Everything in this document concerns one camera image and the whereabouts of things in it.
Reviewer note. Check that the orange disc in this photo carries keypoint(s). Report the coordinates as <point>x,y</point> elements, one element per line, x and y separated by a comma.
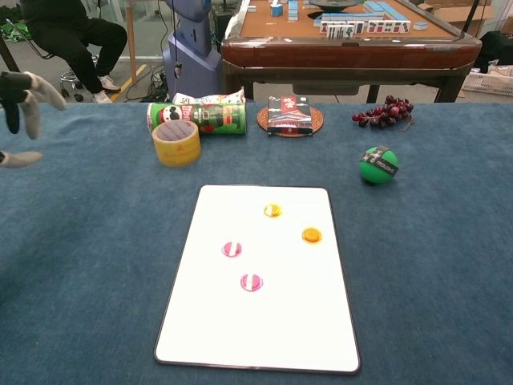
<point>312,235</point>
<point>272,210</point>

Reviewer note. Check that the brown mahjong table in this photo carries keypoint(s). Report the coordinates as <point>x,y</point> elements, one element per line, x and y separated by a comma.
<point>348,54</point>

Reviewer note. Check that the brown cardboard box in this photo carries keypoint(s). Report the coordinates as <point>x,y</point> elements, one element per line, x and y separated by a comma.
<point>461,12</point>

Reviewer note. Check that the blue mahjong tile wall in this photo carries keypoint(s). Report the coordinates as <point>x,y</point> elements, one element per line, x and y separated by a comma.
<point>293,12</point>
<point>378,9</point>

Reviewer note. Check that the pink disc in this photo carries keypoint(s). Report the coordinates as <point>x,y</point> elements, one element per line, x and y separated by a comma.
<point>251,282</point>
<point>231,248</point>

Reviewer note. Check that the black bag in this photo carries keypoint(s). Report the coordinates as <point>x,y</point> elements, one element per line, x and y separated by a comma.
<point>497,48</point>

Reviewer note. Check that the face-up mahjong tile row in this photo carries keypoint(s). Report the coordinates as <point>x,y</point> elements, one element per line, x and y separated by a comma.
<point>380,27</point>

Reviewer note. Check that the dark red card box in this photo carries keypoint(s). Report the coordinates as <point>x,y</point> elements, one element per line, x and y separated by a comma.
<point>290,114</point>

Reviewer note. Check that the dark wooden leg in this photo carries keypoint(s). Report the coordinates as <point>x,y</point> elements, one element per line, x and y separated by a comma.
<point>8,56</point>

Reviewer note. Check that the green foliage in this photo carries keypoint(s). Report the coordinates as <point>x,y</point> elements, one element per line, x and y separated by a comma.
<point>12,32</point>

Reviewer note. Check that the dark red grape bunch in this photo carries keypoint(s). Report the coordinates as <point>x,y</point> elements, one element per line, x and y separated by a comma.
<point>384,114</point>

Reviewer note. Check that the brown woven coaster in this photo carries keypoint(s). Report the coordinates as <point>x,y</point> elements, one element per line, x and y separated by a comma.
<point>262,119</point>

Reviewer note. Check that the white plastic basket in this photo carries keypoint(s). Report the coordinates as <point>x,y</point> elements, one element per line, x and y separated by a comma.
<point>489,83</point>

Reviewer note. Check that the blue machine base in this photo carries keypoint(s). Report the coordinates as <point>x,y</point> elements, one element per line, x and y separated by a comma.
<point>192,60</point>

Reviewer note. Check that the black chrome stool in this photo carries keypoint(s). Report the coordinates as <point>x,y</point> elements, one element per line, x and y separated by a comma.
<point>72,82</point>

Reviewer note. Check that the wooden post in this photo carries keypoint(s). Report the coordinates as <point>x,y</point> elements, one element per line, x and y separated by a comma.
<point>132,48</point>

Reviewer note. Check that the dark round dish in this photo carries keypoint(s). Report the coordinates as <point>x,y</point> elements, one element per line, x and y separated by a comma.
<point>334,4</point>

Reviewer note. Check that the person in black trousers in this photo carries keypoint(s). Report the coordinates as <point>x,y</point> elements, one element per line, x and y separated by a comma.
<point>80,36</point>

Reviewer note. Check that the yellow packing tape roll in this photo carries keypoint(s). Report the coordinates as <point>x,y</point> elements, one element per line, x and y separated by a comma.
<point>176,152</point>

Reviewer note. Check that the upright mahjong tile row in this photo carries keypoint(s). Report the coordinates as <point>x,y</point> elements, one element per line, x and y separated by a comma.
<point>340,33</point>

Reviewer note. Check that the white magnetic board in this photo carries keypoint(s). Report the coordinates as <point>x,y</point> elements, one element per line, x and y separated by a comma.
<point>256,329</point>

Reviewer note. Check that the white snack bag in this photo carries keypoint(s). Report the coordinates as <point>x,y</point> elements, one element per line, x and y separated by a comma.
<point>212,99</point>

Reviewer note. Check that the single blue mahjong tile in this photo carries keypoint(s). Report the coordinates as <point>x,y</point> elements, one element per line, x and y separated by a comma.
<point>421,26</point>

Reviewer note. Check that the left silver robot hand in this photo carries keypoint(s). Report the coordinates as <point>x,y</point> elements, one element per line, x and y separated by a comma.
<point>16,86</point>

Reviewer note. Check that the green Pringles can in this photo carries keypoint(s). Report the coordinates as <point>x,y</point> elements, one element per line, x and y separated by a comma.
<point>218,118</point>

